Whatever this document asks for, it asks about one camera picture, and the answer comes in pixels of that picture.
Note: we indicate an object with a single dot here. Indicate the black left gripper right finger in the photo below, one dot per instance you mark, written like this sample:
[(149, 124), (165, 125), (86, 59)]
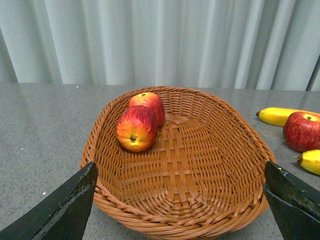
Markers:
[(295, 205)]

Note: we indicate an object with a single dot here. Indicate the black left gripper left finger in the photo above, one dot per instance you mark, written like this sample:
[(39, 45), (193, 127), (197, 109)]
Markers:
[(62, 215)]

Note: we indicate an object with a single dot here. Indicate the dark red apple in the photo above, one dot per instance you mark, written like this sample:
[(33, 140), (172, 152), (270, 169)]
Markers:
[(301, 131)]

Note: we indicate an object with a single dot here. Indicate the yellow banana near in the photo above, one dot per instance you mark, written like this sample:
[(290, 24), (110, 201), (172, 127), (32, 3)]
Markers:
[(310, 161)]

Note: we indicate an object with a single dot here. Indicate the yellow banana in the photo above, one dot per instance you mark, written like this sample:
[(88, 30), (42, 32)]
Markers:
[(277, 116), (310, 161)]

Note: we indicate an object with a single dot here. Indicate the yellow banana far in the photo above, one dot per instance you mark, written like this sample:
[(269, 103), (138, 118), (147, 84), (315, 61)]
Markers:
[(277, 116)]

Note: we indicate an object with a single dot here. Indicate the brown wicker basket left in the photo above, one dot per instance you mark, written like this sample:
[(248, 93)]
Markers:
[(202, 177)]

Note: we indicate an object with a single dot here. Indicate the red apple near front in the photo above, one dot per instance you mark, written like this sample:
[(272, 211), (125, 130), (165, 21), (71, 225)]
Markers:
[(137, 128)]

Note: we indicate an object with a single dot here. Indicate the red apple behind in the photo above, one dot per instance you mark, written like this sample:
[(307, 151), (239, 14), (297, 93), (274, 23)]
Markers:
[(152, 101)]

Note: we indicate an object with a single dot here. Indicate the white pleated curtain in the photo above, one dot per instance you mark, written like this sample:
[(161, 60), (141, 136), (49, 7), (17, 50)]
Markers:
[(231, 44)]

